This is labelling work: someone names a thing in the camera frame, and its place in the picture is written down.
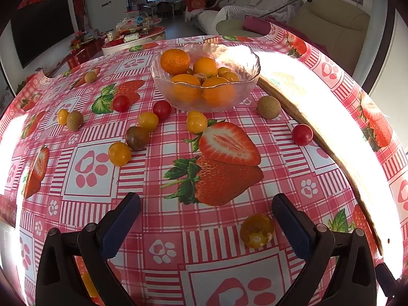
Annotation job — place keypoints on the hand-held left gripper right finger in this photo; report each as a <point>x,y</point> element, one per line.
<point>293,226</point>

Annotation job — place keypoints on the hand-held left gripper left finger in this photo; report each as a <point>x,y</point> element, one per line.
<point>121,226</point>

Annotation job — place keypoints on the yellow dark-marked cherry tomato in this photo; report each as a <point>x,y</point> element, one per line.
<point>257,231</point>

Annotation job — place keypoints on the orange cherry tomato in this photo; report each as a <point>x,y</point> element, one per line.
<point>119,154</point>

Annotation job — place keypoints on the pink strawberry print tablecloth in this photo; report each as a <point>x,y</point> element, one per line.
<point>178,178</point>

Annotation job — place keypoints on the dark brown cherry tomato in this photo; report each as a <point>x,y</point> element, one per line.
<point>137,138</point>

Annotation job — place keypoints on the red cherry tomato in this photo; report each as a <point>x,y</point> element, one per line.
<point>162,109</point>
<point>120,103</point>
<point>302,134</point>

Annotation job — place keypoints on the wooden board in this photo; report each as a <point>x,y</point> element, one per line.
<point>318,130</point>

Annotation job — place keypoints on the small yellow kumquat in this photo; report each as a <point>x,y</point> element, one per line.
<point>223,70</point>
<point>230,77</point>

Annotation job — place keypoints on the clear glass bowl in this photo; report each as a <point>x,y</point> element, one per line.
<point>242,62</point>

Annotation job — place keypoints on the large mandarin orange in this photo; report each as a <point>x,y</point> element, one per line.
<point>175,61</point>

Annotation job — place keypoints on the red television cabinet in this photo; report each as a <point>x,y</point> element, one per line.
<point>84,54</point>

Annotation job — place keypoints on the round coffee table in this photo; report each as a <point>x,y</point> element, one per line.
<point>127,43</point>

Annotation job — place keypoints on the beige armchair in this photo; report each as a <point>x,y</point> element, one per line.
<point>334,28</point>

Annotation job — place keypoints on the pink cushion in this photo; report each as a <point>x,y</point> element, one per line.
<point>256,25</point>

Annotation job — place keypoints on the beige round ottoman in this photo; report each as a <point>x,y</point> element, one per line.
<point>229,28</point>

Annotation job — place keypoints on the black television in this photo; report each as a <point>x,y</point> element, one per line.
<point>41,30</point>

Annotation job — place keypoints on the dining table with chairs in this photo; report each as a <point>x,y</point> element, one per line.
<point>165,8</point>

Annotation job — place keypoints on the white sofa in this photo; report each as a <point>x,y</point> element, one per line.
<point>255,0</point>

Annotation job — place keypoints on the red embroidered pillow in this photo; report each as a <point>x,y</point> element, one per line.
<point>196,3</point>

